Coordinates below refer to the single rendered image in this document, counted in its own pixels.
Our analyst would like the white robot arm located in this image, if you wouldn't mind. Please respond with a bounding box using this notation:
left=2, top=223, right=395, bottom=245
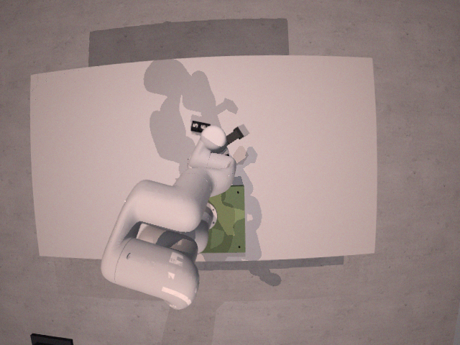
left=101, top=124, right=249, bottom=310

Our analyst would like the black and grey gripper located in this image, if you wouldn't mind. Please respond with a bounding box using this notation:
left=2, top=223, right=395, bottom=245
left=219, top=147, right=229, bottom=156

